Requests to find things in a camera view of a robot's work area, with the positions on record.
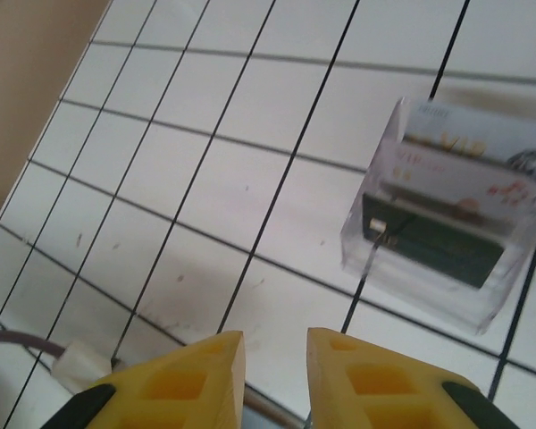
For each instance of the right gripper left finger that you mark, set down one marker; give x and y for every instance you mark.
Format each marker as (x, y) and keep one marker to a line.
(183, 389)

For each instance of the silver VIP card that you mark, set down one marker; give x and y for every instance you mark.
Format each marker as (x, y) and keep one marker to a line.
(473, 129)

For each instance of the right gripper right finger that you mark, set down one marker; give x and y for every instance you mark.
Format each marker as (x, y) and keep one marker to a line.
(375, 389)

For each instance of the white VIP card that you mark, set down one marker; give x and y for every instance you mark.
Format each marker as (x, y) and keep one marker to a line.
(451, 183)

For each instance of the clear plastic box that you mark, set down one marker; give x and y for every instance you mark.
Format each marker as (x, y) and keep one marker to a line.
(429, 304)

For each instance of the black card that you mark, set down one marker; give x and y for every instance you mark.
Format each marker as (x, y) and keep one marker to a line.
(442, 250)

